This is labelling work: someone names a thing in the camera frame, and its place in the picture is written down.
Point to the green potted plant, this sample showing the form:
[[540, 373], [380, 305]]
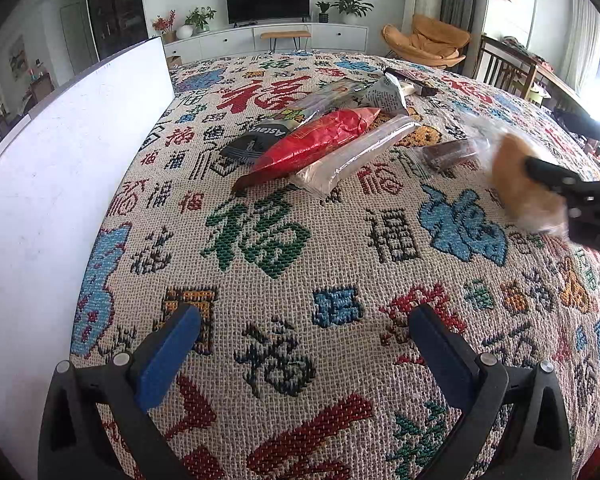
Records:
[[200, 17]]

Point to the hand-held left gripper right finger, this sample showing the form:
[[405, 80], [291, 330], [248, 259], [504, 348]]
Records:
[[442, 355]]

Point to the cardboard box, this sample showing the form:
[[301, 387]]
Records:
[[174, 61]]

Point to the dark wooden chair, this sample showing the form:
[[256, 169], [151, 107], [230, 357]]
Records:
[[505, 67]]

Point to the white foam board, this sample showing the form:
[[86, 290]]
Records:
[[45, 185]]

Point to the red flowers in vase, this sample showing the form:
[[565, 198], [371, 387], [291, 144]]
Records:
[[164, 24]]

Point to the small plant in dark pot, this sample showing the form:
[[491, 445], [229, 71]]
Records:
[[323, 10]]

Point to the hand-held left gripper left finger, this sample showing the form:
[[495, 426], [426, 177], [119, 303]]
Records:
[[167, 355]]

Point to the wooden stool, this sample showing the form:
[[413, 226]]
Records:
[[285, 35]]

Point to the dark purple snack packet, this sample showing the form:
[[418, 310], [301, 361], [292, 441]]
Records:
[[420, 80]]

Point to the red snack packet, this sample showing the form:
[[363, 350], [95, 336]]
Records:
[[315, 142]]

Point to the white blue printed snack packet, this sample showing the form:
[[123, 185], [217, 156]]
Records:
[[387, 92]]

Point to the black television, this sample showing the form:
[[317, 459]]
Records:
[[267, 1]]

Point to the white television cabinet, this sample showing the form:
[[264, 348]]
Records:
[[220, 42]]

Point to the dark glass cabinet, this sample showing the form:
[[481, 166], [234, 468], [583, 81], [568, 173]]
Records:
[[115, 5]]

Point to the printed blanket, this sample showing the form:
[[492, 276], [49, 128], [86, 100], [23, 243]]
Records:
[[300, 260]]

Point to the sheer white window curtain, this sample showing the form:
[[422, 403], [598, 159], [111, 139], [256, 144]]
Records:
[[582, 35]]

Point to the orange lounge chair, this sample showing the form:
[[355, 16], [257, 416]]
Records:
[[430, 40]]

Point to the bread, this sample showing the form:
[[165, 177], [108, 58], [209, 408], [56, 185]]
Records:
[[515, 180]]

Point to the long clear beige snack packet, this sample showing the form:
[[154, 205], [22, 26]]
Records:
[[350, 157]]

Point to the round white vase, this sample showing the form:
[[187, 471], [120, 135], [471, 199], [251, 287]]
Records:
[[184, 32]]

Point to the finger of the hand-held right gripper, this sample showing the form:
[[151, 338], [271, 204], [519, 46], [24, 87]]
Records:
[[547, 170]]

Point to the large plant in white pot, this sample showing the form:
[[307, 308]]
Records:
[[351, 7]]

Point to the small brown snack bar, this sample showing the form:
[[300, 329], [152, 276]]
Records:
[[447, 154]]

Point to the black grey snack packet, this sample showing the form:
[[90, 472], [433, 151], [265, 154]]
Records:
[[252, 142]]

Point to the long brown clear snack packet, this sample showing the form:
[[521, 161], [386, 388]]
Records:
[[330, 96]]

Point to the wooden table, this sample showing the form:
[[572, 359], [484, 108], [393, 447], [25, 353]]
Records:
[[560, 85]]

